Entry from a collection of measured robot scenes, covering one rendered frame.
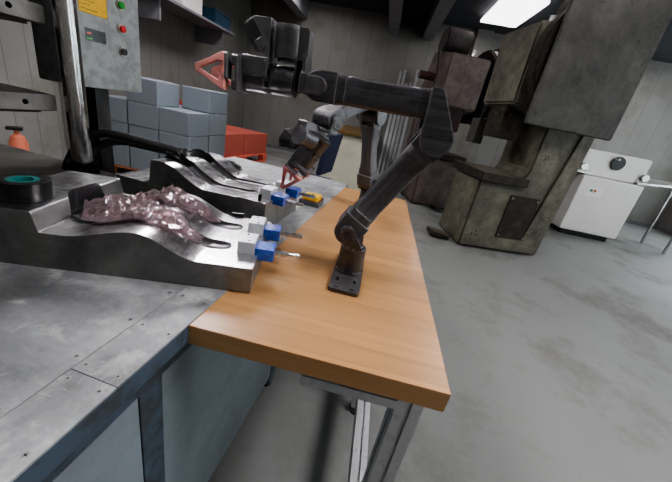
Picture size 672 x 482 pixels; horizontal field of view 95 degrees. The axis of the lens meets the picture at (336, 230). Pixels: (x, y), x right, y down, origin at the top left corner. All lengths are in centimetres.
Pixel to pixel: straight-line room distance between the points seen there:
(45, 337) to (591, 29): 362
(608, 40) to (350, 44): 504
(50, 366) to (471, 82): 500
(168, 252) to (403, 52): 714
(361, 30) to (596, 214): 547
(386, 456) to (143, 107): 375
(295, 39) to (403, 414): 71
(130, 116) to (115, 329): 359
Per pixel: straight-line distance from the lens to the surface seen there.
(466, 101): 508
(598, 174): 609
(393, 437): 68
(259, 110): 799
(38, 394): 54
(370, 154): 121
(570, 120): 355
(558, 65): 342
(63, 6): 139
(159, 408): 74
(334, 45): 764
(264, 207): 88
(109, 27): 165
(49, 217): 78
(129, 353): 55
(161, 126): 386
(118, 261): 70
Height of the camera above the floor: 117
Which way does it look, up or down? 21 degrees down
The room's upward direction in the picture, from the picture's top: 11 degrees clockwise
